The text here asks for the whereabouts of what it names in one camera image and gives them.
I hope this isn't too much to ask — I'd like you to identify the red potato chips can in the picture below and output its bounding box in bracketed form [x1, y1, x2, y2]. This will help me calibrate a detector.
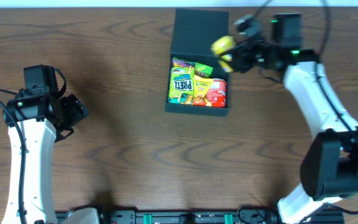
[206, 78, 227, 108]

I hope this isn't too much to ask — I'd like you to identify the black gift box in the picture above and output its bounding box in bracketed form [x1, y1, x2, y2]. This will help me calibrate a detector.
[165, 8, 231, 116]

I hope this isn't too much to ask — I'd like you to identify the Haribo worms candy bag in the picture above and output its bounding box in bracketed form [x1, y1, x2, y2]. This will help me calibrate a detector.
[195, 62, 213, 78]

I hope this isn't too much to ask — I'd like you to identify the green Pretz snack box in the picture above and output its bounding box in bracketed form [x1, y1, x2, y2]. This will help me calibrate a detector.
[167, 57, 195, 105]

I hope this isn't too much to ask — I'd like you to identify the yellow Mentos candy bottle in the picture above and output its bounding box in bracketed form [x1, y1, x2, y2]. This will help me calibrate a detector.
[211, 35, 236, 73]

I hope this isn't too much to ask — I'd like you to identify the yellow Julies biscuit packet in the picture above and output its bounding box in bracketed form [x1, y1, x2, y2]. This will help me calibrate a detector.
[193, 75, 213, 107]

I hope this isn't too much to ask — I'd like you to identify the black mounting rail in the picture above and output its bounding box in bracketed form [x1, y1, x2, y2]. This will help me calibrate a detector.
[54, 208, 344, 224]

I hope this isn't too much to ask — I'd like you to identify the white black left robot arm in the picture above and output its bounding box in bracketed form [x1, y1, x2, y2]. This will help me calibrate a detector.
[2, 93, 104, 224]

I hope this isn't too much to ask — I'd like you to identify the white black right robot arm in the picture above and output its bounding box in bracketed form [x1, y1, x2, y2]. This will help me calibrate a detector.
[213, 36, 358, 223]

